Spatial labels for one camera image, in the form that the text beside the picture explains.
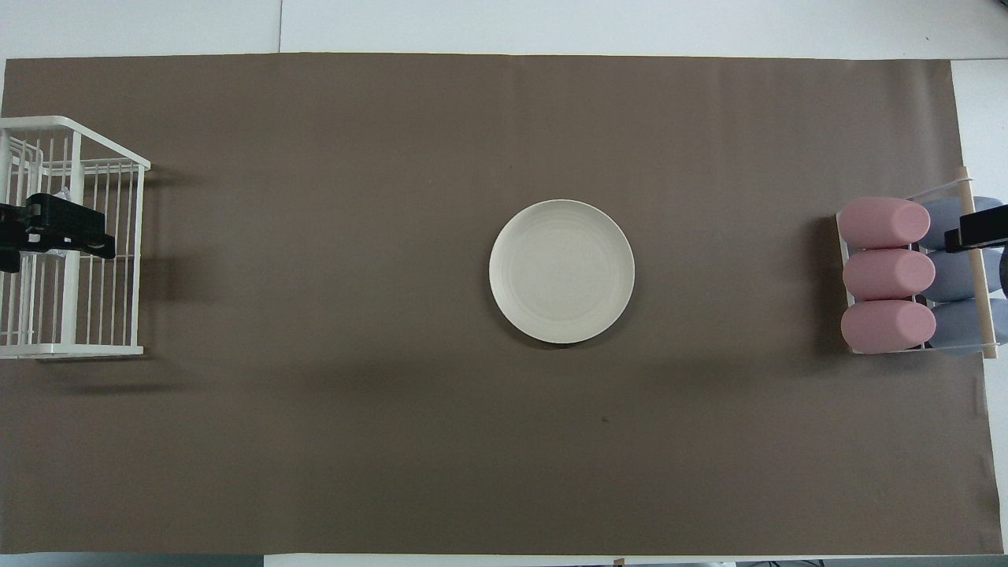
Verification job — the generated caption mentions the pink plastic cup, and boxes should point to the pink plastic cup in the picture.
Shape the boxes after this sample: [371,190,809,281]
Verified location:
[840,300,937,354]
[838,197,932,250]
[843,249,936,302]

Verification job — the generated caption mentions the brown table mat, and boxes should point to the brown table mat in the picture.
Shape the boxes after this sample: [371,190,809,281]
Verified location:
[0,53,1002,556]

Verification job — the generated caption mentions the cream round plate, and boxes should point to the cream round plate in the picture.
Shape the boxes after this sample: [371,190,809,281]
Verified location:
[489,199,636,345]

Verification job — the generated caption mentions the cup rack with wooden rod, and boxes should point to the cup rack with wooden rod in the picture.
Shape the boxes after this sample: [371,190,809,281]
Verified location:
[836,165,1008,360]

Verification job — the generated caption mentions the blue plastic cup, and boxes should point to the blue plastic cup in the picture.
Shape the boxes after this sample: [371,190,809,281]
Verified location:
[917,248,1008,302]
[920,197,1008,251]
[921,298,1008,355]

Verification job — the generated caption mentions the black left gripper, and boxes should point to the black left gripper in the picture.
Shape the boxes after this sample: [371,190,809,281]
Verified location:
[0,194,117,273]

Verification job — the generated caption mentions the white wire dish rack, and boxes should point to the white wire dish rack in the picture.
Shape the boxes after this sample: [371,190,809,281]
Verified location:
[0,116,151,360]

